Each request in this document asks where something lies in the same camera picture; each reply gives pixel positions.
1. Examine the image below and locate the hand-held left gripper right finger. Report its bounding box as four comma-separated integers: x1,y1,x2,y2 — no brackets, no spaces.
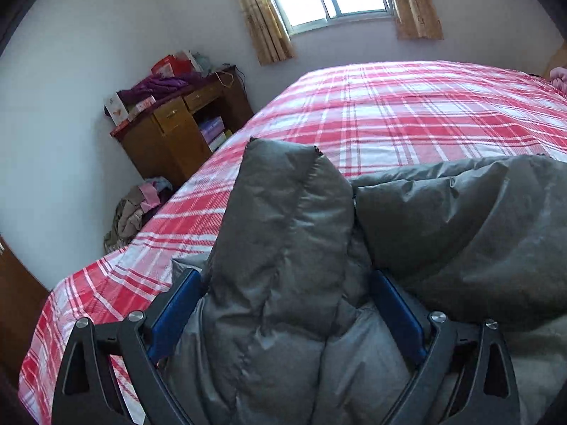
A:
370,270,521,425

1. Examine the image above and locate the bed with red plaid sheet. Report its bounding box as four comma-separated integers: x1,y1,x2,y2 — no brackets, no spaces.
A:
18,61,567,425

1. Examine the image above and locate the purple cloth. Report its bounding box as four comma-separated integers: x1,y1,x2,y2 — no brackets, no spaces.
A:
117,74,191,104

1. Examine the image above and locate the pale plastic bag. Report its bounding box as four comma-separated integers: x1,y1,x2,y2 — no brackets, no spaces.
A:
190,51,214,74

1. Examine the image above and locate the desk drawer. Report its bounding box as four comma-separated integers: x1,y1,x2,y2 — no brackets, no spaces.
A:
184,82,224,111
153,97,189,134

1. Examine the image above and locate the pile of clothes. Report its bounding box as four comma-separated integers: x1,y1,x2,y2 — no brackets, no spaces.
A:
103,176,173,253

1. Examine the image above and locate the white flat box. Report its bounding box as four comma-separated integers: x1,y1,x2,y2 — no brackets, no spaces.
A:
208,130,230,152

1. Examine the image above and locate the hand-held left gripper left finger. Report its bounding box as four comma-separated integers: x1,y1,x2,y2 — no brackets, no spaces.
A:
51,268,204,425

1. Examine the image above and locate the grey puffer jacket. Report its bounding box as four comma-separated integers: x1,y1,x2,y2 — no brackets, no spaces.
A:
157,138,567,425

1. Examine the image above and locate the white upright box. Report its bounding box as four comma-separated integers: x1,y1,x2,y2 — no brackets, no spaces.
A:
104,92,131,127

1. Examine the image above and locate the brown wooden desk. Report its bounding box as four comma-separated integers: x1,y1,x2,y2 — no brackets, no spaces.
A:
110,66,254,189

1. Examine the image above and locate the brown wooden cabinet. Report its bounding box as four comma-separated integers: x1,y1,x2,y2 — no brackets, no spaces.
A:
0,234,50,381

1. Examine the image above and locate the pink folded quilt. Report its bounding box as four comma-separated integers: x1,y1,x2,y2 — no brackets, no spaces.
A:
549,66,567,96

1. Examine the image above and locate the wooden headboard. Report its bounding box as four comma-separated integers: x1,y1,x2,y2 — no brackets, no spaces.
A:
547,40,567,74

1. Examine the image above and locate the beige patterned curtain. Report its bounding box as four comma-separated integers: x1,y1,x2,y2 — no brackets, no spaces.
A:
226,0,295,66
383,0,444,40

